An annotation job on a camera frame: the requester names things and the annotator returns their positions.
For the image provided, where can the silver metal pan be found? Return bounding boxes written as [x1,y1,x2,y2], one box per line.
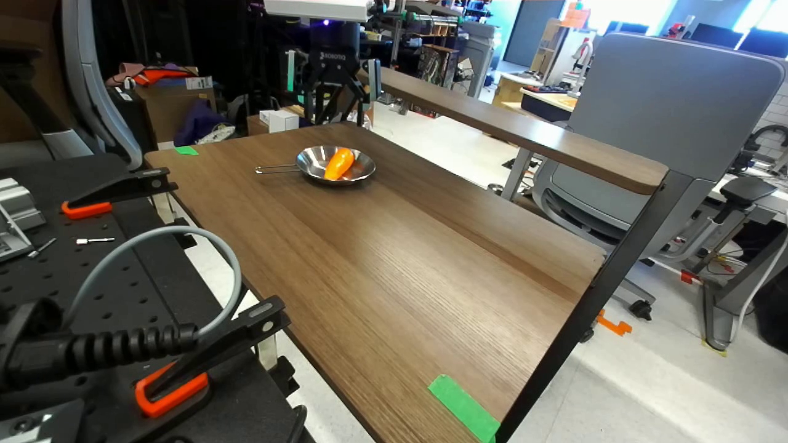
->
[253,142,380,188]

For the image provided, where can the orange cloth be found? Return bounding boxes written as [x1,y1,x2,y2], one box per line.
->
[131,63,198,91]

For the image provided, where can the brown cardboard box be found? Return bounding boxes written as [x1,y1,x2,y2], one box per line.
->
[132,74,222,142]

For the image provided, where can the raised wooden shelf board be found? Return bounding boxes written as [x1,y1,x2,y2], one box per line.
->
[380,65,672,197]

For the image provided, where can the grey curved frame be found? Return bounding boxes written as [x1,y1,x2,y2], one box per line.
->
[58,0,147,172]

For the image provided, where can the purple cloth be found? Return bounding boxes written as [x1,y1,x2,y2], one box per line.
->
[173,97,230,147]

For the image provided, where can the small white box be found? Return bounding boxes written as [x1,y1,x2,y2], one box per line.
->
[255,106,302,137]

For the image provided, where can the grey office chair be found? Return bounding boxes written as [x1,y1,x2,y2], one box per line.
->
[529,32,788,324]

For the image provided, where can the black slanted shelf leg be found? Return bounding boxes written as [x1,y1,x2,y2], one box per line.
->
[489,170,699,443]

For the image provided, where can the orange toy carrot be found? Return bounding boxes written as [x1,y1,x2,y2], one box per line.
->
[319,145,363,185]

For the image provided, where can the grey smooth cable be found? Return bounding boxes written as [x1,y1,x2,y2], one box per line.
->
[63,224,249,340]

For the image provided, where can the grey furniture frame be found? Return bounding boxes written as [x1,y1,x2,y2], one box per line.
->
[699,121,788,353]

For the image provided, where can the grey metal device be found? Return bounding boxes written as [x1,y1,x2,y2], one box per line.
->
[0,174,49,266]

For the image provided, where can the orange floor bracket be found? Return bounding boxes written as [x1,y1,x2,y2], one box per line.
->
[595,307,636,340]

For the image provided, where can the black clamp orange handle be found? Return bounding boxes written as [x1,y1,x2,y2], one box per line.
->
[58,164,173,224]
[132,294,294,421]

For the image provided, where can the light wooden desk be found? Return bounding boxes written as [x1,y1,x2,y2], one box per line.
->
[489,72,584,118]

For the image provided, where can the black perforated board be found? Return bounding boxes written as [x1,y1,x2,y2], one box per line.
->
[0,152,310,443]

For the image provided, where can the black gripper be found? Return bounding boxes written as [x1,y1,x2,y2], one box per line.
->
[306,20,385,127]

